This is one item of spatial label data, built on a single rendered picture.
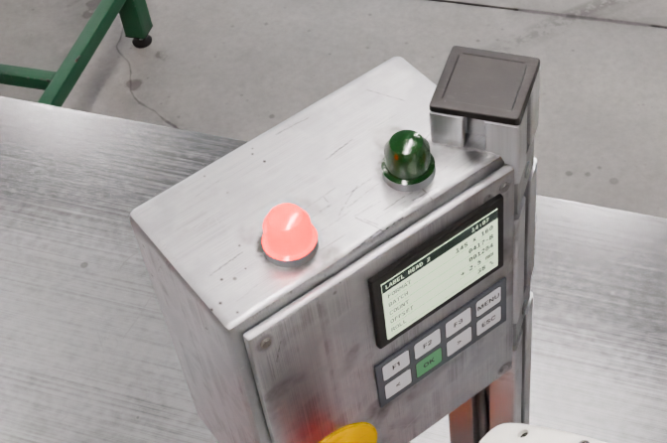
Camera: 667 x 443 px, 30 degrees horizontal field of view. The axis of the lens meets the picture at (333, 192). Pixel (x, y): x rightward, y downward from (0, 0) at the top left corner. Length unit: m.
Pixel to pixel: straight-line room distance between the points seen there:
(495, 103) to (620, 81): 2.18
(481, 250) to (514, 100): 0.08
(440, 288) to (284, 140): 0.11
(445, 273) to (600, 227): 0.81
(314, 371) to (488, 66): 0.17
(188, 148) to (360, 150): 0.94
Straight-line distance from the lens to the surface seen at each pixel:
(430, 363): 0.68
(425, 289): 0.62
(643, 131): 2.68
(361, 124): 0.63
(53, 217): 1.52
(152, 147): 1.56
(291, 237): 0.56
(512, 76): 0.61
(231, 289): 0.57
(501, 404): 0.79
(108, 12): 2.80
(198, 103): 2.81
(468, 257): 0.63
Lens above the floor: 1.92
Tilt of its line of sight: 48 degrees down
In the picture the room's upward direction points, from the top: 9 degrees counter-clockwise
